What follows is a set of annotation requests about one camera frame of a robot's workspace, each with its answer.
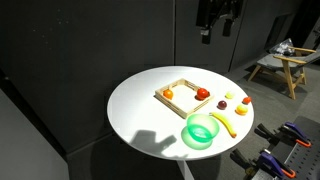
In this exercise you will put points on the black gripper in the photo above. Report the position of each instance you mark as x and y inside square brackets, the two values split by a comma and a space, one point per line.
[210, 11]

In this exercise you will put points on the yellow toy banana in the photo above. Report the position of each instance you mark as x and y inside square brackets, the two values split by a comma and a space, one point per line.
[224, 120]

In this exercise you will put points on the green plastic bowl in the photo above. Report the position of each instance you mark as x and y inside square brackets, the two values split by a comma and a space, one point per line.
[202, 128]

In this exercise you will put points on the wooden crate tray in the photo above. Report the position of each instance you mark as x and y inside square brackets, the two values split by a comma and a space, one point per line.
[184, 101]

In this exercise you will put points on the red toy tomato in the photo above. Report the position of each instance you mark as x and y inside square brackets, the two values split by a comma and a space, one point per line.
[202, 93]

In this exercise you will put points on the yellow-green toy lemon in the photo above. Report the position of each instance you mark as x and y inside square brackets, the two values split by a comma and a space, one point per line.
[229, 95]

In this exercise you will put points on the dark purple toy plum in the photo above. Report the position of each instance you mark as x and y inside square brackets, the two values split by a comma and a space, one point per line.
[222, 105]

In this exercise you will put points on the small red-orange toy fruit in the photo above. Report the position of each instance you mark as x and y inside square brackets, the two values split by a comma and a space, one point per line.
[246, 100]

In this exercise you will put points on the orange toy fruit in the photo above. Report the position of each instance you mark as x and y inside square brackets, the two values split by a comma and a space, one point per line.
[168, 94]

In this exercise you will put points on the yellow-orange toy peach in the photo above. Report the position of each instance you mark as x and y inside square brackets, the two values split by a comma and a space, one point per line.
[241, 109]

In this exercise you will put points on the wooden armchair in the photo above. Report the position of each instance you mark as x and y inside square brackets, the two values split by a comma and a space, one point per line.
[286, 62]

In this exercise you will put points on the round white table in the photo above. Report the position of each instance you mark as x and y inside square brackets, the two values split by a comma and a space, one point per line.
[149, 126]

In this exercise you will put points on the purple orange clamp upper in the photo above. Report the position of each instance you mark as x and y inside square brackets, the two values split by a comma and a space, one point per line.
[288, 133]

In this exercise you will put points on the purple orange clamp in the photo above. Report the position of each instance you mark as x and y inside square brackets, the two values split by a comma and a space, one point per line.
[265, 162]
[288, 133]

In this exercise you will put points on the purple orange clamp lower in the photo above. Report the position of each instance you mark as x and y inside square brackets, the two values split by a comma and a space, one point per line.
[265, 162]

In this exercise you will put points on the black perforated board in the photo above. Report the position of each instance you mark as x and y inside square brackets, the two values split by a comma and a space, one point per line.
[305, 161]

